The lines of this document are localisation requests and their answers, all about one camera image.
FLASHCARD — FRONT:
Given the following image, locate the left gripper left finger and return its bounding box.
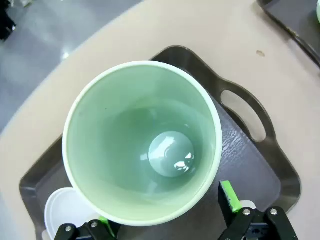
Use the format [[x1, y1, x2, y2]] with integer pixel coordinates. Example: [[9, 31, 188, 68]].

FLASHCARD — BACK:
[[54, 215, 122, 240]]

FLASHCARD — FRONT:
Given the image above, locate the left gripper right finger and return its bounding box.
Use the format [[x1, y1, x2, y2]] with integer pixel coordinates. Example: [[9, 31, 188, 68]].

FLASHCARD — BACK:
[[217, 180, 300, 240]]

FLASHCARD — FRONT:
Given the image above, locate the white round bowl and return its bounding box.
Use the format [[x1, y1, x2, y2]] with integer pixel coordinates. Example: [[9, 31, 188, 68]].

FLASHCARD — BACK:
[[44, 187, 101, 240]]

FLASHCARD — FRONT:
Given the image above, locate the tall pale green cup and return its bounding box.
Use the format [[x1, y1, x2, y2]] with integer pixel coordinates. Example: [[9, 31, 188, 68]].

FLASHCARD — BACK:
[[62, 60, 223, 227]]

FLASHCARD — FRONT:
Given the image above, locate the dark brown serving tray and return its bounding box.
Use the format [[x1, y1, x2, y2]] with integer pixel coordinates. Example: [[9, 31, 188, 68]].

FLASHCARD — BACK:
[[19, 44, 302, 240], [257, 0, 320, 68]]

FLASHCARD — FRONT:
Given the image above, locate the black floor equipment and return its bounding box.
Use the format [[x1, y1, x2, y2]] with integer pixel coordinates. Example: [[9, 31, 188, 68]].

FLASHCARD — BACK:
[[0, 0, 17, 41]]

